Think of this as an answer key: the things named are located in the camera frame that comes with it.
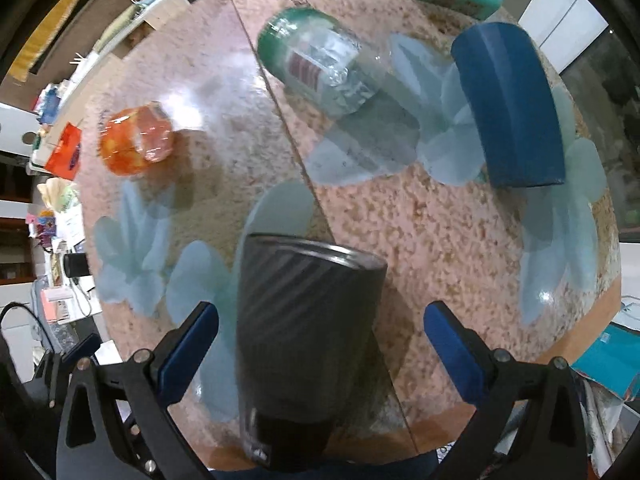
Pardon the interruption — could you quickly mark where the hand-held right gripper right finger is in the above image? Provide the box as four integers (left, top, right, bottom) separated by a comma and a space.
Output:
423, 301, 587, 480

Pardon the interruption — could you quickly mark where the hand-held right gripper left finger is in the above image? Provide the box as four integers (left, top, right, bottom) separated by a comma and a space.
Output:
56, 301, 220, 480

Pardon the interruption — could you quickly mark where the black carbon pattern cup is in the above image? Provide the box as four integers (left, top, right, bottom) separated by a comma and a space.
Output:
236, 233, 389, 472

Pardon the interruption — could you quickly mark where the blue cup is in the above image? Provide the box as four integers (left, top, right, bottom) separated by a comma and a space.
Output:
450, 21, 567, 189

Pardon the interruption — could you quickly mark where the teal box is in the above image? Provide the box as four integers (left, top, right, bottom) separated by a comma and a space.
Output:
571, 324, 640, 402

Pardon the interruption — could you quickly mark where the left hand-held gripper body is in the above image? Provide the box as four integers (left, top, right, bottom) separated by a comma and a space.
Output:
0, 301, 103, 480

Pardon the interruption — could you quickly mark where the orange wrapped ball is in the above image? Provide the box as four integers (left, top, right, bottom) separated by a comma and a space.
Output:
98, 102, 176, 176

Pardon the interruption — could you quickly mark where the orange plastic bag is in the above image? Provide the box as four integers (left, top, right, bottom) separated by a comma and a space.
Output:
45, 124, 82, 179

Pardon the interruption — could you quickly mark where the clear jar with green lid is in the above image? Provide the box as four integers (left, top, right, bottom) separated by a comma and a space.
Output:
257, 6, 392, 122

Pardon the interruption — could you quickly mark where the white cabinet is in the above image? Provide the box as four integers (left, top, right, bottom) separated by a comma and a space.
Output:
519, 0, 610, 75

